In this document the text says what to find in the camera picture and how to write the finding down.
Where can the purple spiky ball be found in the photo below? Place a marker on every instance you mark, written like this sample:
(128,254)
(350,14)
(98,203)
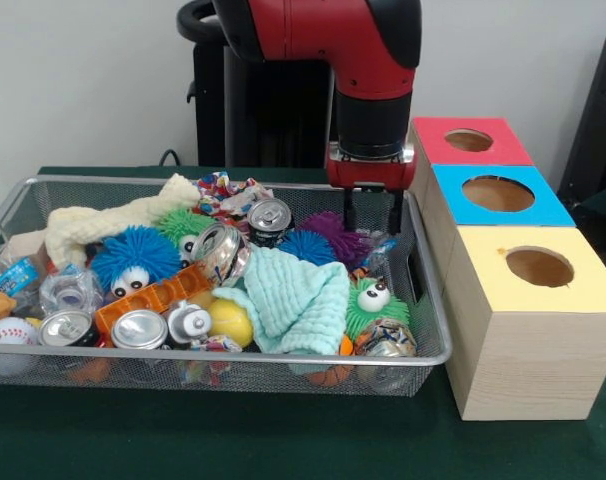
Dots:
(333,235)

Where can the white baseball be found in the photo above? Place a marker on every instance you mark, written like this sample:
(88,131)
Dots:
(10,332)

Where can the green spiky toy with eyes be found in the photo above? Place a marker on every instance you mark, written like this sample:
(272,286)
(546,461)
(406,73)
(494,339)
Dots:
(378,320)

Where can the cream knit cloth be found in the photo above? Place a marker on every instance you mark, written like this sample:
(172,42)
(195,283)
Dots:
(123,210)

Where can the black drink can silver top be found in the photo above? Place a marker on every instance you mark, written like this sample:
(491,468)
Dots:
(269,215)

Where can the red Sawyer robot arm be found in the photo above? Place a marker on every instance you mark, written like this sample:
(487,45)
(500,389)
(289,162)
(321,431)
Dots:
(373,50)

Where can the dark green table cloth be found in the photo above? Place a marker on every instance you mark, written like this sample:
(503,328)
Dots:
(283,440)

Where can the orange plastic tray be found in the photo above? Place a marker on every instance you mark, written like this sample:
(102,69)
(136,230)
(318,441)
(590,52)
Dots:
(173,290)

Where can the crushed clear bottle blue label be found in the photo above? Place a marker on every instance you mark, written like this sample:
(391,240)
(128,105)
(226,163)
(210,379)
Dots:
(380,250)

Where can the crushed silver can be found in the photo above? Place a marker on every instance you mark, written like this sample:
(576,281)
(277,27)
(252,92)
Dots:
(223,255)

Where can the black upright panel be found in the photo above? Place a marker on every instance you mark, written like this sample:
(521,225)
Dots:
(598,125)

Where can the yellow ball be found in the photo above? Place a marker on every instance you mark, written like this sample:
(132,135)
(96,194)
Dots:
(228,320)

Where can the wooden box with three holes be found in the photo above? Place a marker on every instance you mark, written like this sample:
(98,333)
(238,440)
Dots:
(533,360)

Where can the blue spiky toy with eyes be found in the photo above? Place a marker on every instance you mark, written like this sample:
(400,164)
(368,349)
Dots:
(133,250)

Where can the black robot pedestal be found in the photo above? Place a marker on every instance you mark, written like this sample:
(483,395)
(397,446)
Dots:
(263,115)

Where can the mint green cloth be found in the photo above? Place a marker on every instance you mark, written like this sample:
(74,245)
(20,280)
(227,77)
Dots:
(293,300)

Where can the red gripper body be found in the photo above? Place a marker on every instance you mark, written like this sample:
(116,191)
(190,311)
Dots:
(370,172)

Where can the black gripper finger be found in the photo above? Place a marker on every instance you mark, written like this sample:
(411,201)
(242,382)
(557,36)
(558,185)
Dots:
(395,212)
(349,210)

